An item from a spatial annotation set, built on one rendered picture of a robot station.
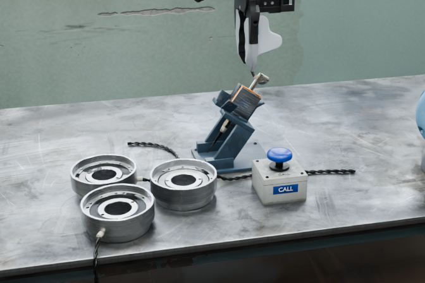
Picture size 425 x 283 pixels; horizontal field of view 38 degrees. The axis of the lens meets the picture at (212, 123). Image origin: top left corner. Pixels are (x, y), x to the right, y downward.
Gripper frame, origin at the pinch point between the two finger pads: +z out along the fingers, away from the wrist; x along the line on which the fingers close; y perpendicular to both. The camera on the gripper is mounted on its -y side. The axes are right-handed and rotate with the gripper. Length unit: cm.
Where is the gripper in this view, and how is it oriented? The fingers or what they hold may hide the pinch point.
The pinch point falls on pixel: (244, 60)
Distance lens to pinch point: 103.8
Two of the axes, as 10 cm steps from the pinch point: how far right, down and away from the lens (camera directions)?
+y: 9.7, -1.0, 2.0
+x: -2.3, -3.8, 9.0
